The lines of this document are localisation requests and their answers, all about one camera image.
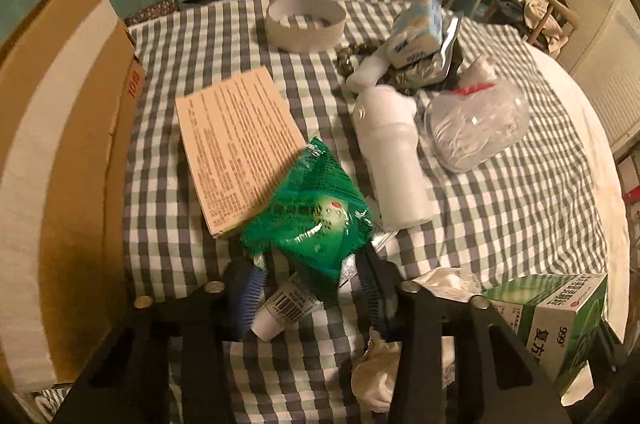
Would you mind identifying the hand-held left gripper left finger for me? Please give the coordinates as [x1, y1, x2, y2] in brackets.
[52, 259, 268, 424]

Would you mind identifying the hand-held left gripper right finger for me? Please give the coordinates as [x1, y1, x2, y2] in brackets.
[352, 244, 573, 424]

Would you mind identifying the green snack packet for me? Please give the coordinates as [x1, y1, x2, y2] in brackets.
[240, 136, 376, 305]

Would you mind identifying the brown cardboard box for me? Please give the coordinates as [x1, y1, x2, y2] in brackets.
[0, 0, 146, 392]

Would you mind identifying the blue white tissue pack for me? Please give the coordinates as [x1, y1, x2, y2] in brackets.
[390, 0, 446, 69]

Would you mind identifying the white tube with barcode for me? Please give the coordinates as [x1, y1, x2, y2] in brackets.
[250, 286, 321, 339]

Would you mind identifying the crumpled white tissue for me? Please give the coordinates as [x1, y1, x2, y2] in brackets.
[410, 268, 483, 305]
[352, 329, 402, 412]

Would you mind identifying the large white plastic bottle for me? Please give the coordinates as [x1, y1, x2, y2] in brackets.
[352, 85, 435, 232]

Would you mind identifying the grey white checkered cloth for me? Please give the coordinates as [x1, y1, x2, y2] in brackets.
[30, 0, 608, 424]

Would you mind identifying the flat tan paper box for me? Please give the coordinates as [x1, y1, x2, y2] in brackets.
[175, 68, 313, 239]

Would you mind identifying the green white medicine box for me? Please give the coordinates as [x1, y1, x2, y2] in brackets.
[482, 273, 608, 397]

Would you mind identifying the clear bag of cotton swabs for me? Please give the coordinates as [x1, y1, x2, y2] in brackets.
[424, 54, 531, 174]

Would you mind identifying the silver foil bag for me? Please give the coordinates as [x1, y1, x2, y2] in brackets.
[395, 15, 463, 87]

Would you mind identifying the white round container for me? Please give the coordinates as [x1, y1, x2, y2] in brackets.
[265, 0, 347, 53]

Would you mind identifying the patterned dark bag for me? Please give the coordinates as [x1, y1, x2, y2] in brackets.
[125, 0, 181, 25]

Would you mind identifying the pile of clothes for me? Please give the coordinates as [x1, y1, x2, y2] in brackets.
[492, 0, 566, 50]

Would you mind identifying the white louvred cabinet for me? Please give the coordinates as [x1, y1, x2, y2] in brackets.
[570, 0, 640, 155]

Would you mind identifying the wooden chair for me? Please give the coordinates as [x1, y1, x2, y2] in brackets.
[487, 0, 581, 55]

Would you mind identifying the dark bead bracelet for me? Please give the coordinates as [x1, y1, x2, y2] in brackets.
[334, 44, 381, 77]

